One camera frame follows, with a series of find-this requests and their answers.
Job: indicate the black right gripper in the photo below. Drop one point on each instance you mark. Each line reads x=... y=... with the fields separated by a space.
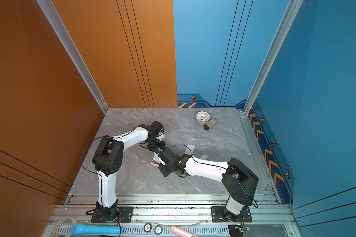
x=161 y=168

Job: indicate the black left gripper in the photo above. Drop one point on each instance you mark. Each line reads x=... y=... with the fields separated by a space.
x=162 y=145

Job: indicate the white battery cover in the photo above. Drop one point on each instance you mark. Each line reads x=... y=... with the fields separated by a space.
x=204 y=157

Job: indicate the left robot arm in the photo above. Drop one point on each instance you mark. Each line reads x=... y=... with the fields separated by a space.
x=108 y=159

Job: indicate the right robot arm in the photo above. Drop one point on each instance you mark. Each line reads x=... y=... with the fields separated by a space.
x=239 y=181

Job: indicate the glass jar with black lid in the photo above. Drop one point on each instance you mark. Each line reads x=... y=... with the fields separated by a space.
x=210 y=124

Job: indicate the patterned white ceramic bowl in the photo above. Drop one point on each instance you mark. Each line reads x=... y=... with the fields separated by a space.
x=202 y=117

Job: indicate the small green circuit board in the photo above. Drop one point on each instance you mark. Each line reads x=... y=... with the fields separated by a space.
x=237 y=230

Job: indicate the clear tape roll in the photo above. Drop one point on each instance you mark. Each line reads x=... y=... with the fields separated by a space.
x=63 y=227

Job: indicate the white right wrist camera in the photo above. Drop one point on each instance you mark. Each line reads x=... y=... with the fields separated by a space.
x=160 y=159

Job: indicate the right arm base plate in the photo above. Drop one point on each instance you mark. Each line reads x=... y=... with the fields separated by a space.
x=221 y=214

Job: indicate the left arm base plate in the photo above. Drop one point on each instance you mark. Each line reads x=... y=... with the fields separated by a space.
x=124 y=214

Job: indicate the blue plastic handle tool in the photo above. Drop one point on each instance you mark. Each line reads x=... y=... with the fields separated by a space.
x=83 y=229

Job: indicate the aluminium corner post left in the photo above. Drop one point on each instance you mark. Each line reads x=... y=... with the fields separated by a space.
x=62 y=33

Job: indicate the aluminium corner post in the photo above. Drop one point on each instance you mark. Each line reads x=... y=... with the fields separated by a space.
x=62 y=33
x=280 y=35

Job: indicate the aluminium corner post right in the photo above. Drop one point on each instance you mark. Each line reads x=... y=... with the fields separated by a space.
x=280 y=35

